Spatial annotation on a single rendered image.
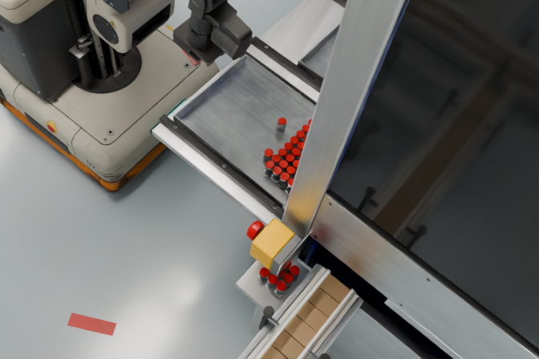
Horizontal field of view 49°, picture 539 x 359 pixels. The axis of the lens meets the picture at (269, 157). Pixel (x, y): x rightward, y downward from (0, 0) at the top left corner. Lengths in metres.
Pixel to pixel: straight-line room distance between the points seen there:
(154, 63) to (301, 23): 0.81
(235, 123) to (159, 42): 0.99
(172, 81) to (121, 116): 0.24
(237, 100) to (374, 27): 0.84
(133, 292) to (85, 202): 0.41
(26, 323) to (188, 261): 0.58
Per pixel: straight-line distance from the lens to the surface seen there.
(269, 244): 1.17
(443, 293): 1.05
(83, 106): 2.25
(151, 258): 2.26
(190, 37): 1.21
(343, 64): 0.77
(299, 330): 1.23
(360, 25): 0.71
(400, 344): 1.34
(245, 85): 1.53
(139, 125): 2.18
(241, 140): 1.44
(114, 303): 2.22
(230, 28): 1.12
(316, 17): 1.71
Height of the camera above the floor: 2.12
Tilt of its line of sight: 60 degrees down
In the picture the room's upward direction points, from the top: 12 degrees clockwise
